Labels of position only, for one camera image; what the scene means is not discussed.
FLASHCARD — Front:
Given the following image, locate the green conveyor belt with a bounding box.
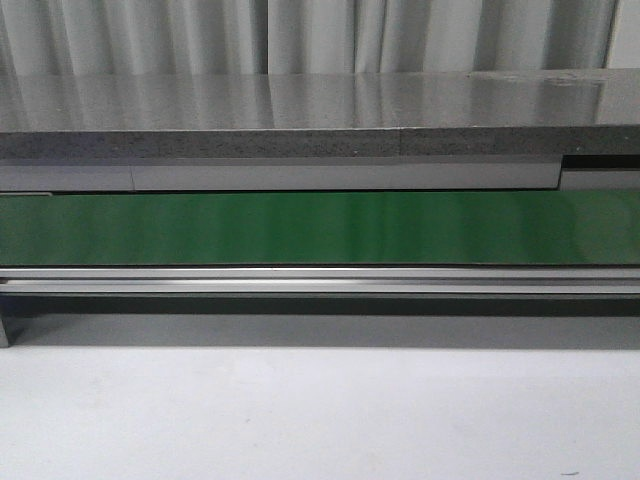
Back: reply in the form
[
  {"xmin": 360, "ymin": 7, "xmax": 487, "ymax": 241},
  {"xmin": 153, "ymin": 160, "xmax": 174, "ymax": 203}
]
[{"xmin": 1, "ymin": 190, "xmax": 639, "ymax": 267}]

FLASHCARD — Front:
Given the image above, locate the grey stone counter slab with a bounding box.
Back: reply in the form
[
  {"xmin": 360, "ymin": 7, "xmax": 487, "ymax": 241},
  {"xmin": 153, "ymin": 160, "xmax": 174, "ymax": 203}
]
[{"xmin": 1, "ymin": 69, "xmax": 639, "ymax": 159}]

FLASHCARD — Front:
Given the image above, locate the grey panel under counter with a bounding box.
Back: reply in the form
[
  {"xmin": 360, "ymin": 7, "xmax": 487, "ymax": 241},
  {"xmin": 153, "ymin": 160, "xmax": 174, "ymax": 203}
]
[{"xmin": 1, "ymin": 154, "xmax": 639, "ymax": 193}]

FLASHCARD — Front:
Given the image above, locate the white pleated curtain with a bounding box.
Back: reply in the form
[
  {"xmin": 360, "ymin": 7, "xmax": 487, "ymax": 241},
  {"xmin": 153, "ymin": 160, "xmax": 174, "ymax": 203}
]
[{"xmin": 1, "ymin": 1, "xmax": 617, "ymax": 76}]

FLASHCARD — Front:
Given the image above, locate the aluminium conveyor frame rail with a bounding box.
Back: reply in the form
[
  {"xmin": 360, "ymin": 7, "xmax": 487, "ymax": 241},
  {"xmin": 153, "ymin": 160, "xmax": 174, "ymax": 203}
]
[{"xmin": 1, "ymin": 266, "xmax": 639, "ymax": 350}]

